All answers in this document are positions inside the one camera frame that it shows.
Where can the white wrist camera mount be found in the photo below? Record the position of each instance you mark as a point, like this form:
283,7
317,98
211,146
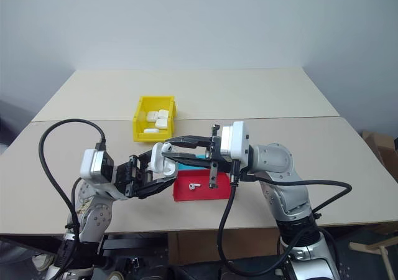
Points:
235,140
90,165

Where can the yellow plastic bin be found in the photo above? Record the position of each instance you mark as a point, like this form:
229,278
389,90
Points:
138,127

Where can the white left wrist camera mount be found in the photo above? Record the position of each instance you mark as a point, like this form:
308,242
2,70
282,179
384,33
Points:
90,165

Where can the white earbud case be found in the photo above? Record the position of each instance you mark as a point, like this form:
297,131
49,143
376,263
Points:
152,116
157,161
151,131
163,114
161,124

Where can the white earbud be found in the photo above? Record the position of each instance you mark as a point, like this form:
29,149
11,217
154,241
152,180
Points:
168,147
193,186

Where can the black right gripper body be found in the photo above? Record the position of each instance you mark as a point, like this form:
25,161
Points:
214,155

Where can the brown cardboard box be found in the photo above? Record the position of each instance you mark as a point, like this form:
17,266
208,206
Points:
381,151

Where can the cardboard panel under table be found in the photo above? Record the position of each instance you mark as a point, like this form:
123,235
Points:
199,245

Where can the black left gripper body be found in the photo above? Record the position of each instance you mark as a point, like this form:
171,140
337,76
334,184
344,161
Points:
130,177

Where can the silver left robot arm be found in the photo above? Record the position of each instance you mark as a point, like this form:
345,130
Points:
97,215

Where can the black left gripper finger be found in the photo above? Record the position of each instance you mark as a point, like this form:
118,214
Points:
158,186
145,154

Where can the light wooden frame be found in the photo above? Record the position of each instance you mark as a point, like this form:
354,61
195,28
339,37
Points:
377,250

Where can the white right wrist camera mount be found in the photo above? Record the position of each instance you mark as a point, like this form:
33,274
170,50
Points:
235,140

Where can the teal plastic tray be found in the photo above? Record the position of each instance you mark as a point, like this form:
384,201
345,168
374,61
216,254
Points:
189,167

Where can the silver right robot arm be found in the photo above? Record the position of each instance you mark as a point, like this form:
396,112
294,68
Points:
281,163

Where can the red plastic tray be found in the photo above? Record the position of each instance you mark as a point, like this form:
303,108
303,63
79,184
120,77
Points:
199,194

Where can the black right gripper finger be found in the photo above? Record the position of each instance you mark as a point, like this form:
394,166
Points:
192,161
192,141

